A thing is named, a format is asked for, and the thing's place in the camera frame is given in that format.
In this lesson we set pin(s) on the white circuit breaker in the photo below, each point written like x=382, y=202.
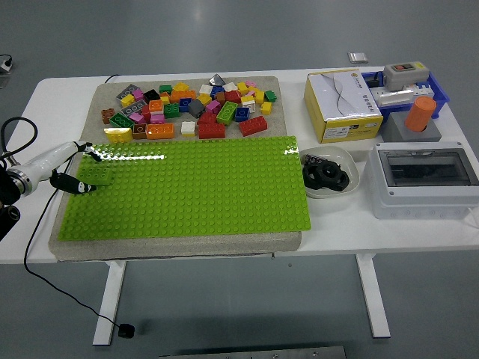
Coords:
x=393, y=98

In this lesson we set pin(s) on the white small toy brick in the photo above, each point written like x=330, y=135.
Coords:
x=248, y=102
x=205, y=89
x=230, y=86

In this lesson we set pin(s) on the black plug adapter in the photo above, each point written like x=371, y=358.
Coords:
x=372, y=80

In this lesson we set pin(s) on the green square toy brick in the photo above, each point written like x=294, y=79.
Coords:
x=172, y=110

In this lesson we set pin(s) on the white and yellow brick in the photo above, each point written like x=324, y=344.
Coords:
x=188, y=128

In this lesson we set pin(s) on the dark grey toy brick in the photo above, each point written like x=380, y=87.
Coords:
x=196, y=107

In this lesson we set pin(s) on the green small toy brick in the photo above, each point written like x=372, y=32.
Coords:
x=165, y=89

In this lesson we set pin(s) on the white table leg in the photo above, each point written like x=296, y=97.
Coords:
x=108, y=299
x=372, y=295

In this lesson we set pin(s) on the dark green long brick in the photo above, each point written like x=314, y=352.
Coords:
x=121, y=120

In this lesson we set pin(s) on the pink small toy brick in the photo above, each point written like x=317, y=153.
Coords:
x=138, y=94
x=157, y=119
x=250, y=83
x=137, y=117

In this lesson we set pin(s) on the white floor power socket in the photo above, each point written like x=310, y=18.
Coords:
x=5, y=64

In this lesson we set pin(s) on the orange small toy brick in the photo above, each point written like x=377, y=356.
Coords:
x=156, y=105

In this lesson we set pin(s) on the dark green small brick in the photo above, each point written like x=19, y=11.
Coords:
x=270, y=95

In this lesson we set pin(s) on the red small toy brick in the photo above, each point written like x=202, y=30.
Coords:
x=207, y=118
x=146, y=113
x=232, y=96

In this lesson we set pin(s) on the white distribution box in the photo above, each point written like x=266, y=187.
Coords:
x=423, y=198

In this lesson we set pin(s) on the green studded baseplate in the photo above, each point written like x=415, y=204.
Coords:
x=194, y=187

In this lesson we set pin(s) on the red long toy brick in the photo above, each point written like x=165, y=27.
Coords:
x=211, y=131
x=253, y=126

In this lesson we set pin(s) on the black toy brick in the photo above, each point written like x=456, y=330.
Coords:
x=151, y=95

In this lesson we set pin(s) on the yellow rounded toy brick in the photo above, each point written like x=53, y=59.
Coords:
x=119, y=134

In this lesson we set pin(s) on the silver floor plate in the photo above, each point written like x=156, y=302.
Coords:
x=357, y=57

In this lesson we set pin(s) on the blue small toy brick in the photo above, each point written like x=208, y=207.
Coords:
x=185, y=104
x=217, y=91
x=242, y=114

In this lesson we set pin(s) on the grey push-button switch box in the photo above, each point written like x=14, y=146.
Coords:
x=406, y=76

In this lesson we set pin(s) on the shiny black sloped brick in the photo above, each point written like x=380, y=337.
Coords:
x=216, y=79

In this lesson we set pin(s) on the grey long toy brick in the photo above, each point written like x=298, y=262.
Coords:
x=127, y=91
x=134, y=107

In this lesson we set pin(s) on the grey square block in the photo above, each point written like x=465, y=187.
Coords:
x=396, y=131

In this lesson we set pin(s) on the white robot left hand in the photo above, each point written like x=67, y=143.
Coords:
x=48, y=159

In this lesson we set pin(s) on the lime green toy brick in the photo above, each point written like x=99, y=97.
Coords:
x=227, y=113
x=95, y=175

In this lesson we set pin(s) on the magenta small toy brick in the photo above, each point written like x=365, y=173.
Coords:
x=213, y=107

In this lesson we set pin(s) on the yellow and white carton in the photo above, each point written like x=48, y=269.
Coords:
x=340, y=104

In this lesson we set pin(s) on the brown square toy brick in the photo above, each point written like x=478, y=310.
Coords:
x=108, y=116

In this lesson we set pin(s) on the yellow small toy brick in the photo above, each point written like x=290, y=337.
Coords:
x=266, y=107
x=242, y=88
x=259, y=96
x=127, y=100
x=164, y=99
x=204, y=98

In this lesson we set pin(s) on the blue plastic bin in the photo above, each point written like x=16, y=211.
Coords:
x=441, y=93

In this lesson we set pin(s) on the brown narrow toy brick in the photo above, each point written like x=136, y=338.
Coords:
x=221, y=97

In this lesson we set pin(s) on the black hex nut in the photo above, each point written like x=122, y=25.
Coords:
x=331, y=171
x=340, y=184
x=313, y=179

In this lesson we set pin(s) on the grey-brown table mat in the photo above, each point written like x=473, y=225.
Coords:
x=176, y=247

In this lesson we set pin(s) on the orange cylinder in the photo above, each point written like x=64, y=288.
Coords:
x=420, y=114

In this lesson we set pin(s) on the orange long toy brick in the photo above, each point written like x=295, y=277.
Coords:
x=182, y=95
x=160, y=131

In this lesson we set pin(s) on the white bowl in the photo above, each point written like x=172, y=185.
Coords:
x=348, y=161

